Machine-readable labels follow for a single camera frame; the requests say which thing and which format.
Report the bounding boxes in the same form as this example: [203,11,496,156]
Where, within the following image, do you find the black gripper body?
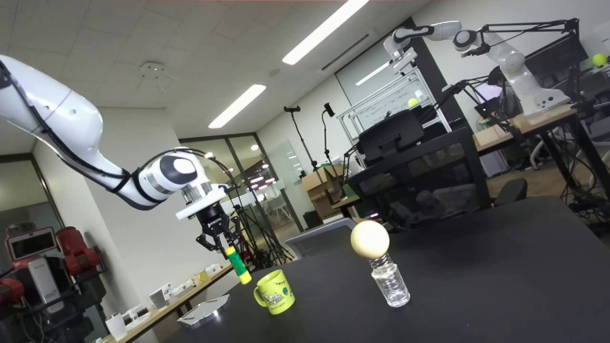
[193,204,233,240]

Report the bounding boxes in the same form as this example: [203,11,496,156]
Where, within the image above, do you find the green yellow glue stick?
[224,244,254,287]

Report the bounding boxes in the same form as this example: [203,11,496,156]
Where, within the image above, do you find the black tripod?
[222,179,298,270]

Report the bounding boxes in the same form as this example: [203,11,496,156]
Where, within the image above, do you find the long wooden table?
[117,257,244,341]

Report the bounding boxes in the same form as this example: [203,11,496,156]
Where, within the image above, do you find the white paper tray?
[176,293,231,329]

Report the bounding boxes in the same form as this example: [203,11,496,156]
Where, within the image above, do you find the lime green mug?
[252,266,298,316]

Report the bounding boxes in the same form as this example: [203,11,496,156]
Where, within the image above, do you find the stacked cardboard boxes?
[300,165,349,223]

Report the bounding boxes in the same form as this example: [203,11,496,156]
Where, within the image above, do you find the short ceiling light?
[208,82,269,131]

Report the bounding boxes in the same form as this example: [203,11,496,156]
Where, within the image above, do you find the black light stand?
[283,103,321,175]
[321,101,351,177]

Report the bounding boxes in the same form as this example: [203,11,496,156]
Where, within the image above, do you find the cream yellow ball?
[349,219,393,261]

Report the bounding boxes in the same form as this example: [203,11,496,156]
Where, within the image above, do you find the red robot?
[0,223,109,322]

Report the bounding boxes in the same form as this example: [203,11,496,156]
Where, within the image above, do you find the round ceiling fixture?
[140,59,168,82]

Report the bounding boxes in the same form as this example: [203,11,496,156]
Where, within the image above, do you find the clear plastic bottle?
[368,251,412,310]

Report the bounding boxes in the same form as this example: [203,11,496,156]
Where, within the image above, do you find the long ceiling light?
[281,0,372,66]

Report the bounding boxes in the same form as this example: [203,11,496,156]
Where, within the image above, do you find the wooden desk with black legs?
[471,103,610,211]

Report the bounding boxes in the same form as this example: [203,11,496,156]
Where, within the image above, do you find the black computer monitor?
[525,32,591,87]

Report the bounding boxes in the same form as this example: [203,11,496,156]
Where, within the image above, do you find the black wire rack cart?
[342,123,492,232]

